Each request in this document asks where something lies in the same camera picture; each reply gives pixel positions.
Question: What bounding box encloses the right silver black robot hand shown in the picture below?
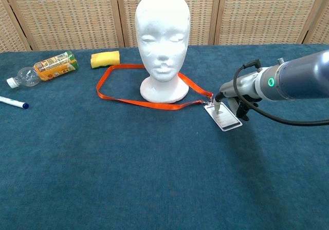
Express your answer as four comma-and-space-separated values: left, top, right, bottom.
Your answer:
214, 72, 263, 122

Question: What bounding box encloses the white ID card holder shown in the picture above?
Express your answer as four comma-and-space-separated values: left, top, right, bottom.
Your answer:
204, 102, 243, 132

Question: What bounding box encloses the orange lanyard strap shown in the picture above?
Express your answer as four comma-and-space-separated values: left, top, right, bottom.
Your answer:
96, 64, 214, 111

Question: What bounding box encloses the white foam mannequin head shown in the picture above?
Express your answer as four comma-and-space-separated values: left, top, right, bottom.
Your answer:
135, 0, 191, 105

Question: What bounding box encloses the yellow and green sponge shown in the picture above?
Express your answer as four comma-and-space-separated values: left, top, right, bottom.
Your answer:
90, 50, 121, 69

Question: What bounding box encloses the teal table cloth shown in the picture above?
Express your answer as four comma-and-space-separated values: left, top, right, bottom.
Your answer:
0, 44, 329, 230

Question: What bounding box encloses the plastic bottle with orange label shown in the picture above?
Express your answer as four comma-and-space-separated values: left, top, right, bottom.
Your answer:
6, 51, 80, 89

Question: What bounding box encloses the woven rattan folding screen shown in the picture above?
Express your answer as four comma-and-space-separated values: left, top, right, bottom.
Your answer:
0, 0, 329, 52

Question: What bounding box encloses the white marker with blue cap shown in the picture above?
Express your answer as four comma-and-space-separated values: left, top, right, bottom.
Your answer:
0, 95, 29, 110

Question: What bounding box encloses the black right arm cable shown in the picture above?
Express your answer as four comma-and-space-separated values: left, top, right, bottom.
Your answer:
233, 59, 329, 126

